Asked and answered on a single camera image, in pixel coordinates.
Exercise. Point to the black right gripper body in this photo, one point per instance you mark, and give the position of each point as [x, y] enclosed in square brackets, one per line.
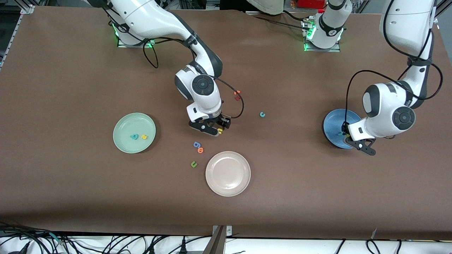
[219, 119]

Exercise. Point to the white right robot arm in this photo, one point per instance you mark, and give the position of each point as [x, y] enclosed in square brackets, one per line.
[148, 17]

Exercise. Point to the blue plate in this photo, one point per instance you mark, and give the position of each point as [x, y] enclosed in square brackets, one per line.
[333, 123]

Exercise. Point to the beige plate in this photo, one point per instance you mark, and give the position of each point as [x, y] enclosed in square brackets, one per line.
[228, 173]

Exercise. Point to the light green plate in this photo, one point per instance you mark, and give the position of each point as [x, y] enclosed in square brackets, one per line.
[127, 123]

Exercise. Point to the white paper tag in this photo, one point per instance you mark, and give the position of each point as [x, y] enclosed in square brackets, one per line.
[374, 233]

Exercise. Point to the aluminium profile beam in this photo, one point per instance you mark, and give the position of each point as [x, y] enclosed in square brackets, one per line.
[215, 243]

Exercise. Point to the beige fabric object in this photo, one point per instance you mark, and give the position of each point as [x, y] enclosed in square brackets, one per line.
[266, 6]

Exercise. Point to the red box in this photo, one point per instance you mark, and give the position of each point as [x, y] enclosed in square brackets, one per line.
[312, 3]

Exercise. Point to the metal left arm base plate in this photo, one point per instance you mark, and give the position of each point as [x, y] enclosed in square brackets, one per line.
[323, 50]

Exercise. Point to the small metal bracket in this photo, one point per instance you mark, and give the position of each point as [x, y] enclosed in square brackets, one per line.
[229, 231]

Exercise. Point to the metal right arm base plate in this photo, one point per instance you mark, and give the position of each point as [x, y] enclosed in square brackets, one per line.
[122, 43]

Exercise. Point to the aluminium frame post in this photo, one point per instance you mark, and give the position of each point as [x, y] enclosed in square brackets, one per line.
[441, 10]

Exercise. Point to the aluminium corner bracket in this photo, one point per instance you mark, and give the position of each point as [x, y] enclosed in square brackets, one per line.
[27, 8]

